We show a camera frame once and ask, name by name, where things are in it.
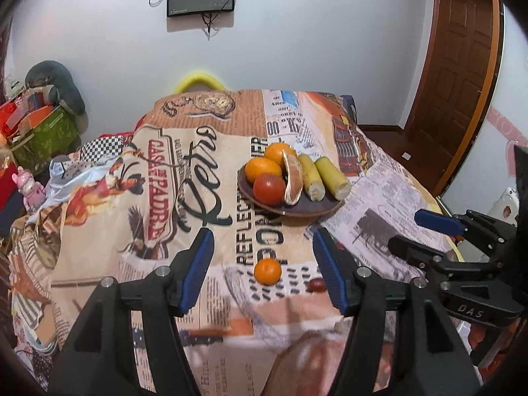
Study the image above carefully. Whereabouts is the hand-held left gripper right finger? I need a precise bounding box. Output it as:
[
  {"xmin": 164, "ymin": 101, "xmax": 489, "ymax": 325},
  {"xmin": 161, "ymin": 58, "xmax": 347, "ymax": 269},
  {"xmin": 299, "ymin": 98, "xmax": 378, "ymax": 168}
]
[{"xmin": 312, "ymin": 227, "xmax": 482, "ymax": 396}]

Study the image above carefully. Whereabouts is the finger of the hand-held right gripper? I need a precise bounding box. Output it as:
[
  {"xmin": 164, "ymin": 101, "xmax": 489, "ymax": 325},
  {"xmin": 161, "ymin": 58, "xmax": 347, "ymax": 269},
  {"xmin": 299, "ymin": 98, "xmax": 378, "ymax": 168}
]
[
  {"xmin": 388, "ymin": 235, "xmax": 455, "ymax": 282},
  {"xmin": 414, "ymin": 209, "xmax": 517, "ymax": 257}
]

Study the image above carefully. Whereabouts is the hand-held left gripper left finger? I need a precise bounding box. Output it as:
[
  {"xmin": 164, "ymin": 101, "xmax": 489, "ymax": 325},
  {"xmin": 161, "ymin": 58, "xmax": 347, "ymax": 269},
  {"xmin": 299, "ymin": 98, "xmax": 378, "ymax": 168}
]
[{"xmin": 49, "ymin": 227, "xmax": 216, "ymax": 396}]

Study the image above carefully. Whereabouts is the small orange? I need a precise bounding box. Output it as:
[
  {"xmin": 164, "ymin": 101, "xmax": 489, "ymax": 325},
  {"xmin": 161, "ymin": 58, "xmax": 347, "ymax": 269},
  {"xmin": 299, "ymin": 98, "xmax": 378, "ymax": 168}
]
[{"xmin": 253, "ymin": 258, "xmax": 283, "ymax": 286}]

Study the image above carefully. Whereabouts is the dark grey round plate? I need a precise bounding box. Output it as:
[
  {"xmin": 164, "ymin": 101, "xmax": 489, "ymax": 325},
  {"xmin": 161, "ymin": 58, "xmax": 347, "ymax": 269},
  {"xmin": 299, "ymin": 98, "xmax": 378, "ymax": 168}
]
[{"xmin": 238, "ymin": 167, "xmax": 346, "ymax": 218}]

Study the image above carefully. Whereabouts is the yellow corn cob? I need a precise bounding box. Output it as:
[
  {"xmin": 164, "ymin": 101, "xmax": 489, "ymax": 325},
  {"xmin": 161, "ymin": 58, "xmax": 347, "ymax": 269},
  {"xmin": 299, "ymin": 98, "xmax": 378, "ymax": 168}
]
[
  {"xmin": 315, "ymin": 156, "xmax": 352, "ymax": 201},
  {"xmin": 298, "ymin": 154, "xmax": 326, "ymax": 201}
]

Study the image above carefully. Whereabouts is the bread piece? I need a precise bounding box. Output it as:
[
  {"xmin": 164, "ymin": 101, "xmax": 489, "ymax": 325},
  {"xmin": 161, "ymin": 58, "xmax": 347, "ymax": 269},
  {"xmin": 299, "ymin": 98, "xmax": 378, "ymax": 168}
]
[{"xmin": 282, "ymin": 149, "xmax": 305, "ymax": 207}]

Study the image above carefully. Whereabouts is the red tomato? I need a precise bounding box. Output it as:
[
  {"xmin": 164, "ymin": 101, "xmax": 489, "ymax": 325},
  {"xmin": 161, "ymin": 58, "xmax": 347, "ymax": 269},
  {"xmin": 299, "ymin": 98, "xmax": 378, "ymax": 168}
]
[{"xmin": 253, "ymin": 173, "xmax": 287, "ymax": 206}]

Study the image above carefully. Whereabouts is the large orange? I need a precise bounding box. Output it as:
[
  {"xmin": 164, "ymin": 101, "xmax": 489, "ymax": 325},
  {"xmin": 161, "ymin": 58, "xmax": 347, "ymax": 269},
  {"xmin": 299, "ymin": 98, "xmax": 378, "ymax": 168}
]
[
  {"xmin": 245, "ymin": 157, "xmax": 283, "ymax": 185},
  {"xmin": 264, "ymin": 142, "xmax": 298, "ymax": 170}
]

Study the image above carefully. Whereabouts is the printed newspaper-pattern blanket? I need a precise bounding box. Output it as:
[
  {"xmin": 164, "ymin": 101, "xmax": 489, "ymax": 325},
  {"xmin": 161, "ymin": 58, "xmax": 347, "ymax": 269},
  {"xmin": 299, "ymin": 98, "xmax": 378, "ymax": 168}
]
[{"xmin": 8, "ymin": 88, "xmax": 463, "ymax": 396}]

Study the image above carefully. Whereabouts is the white heart-patterned wardrobe door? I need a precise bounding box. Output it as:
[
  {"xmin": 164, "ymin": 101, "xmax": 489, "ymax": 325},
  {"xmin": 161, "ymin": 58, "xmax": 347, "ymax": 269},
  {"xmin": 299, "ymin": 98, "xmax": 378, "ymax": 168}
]
[{"xmin": 443, "ymin": 6, "xmax": 528, "ymax": 223}]

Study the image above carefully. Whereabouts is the brown wooden door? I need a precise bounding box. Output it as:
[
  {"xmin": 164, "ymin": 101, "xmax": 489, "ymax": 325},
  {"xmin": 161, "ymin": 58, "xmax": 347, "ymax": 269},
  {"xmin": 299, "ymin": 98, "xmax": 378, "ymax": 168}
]
[{"xmin": 405, "ymin": 0, "xmax": 503, "ymax": 192}]

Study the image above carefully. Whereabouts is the dark blue chair back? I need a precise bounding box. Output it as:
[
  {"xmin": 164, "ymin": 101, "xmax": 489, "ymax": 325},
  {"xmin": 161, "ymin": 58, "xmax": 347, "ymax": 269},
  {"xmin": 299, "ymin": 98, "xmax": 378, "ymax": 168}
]
[{"xmin": 342, "ymin": 95, "xmax": 360, "ymax": 126}]

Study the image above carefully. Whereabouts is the black white checkered cloth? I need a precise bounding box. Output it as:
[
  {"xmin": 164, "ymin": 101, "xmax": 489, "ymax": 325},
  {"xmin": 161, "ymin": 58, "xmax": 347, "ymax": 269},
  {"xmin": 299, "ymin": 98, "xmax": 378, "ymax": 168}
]
[{"xmin": 78, "ymin": 134, "xmax": 135, "ymax": 163}]

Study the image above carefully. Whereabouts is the light blue cloth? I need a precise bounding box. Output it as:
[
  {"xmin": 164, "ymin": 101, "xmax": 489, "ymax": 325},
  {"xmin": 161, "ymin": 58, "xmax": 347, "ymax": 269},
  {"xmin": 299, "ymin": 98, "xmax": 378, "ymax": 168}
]
[{"xmin": 49, "ymin": 154, "xmax": 114, "ymax": 201}]

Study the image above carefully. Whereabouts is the pink toy figure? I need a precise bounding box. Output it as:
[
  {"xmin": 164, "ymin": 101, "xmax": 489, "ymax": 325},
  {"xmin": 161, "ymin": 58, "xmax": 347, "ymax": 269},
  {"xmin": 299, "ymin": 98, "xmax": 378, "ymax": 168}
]
[{"xmin": 12, "ymin": 167, "xmax": 47, "ymax": 212}]

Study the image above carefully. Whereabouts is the green patterned storage box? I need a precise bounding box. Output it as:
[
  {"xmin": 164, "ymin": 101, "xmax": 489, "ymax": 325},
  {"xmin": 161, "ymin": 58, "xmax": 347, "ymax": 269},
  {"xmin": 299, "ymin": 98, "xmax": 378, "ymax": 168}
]
[{"xmin": 10, "ymin": 106, "xmax": 82, "ymax": 175}]

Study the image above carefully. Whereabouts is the grey plush pillow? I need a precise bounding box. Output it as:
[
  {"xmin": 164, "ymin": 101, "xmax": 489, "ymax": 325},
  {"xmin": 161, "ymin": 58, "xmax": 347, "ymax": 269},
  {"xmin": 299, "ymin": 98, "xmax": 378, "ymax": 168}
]
[{"xmin": 24, "ymin": 60, "xmax": 87, "ymax": 116}]

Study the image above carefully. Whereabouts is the red gift box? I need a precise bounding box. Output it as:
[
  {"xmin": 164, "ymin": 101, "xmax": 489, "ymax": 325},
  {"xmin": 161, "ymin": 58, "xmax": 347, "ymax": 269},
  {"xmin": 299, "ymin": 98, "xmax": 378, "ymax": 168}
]
[{"xmin": 0, "ymin": 100, "xmax": 26, "ymax": 139}]

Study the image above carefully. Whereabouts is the hanging black cable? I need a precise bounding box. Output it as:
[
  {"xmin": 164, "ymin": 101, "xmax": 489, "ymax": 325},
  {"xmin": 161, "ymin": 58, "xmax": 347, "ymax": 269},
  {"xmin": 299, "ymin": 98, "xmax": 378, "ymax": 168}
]
[{"xmin": 200, "ymin": 12, "xmax": 220, "ymax": 42}]

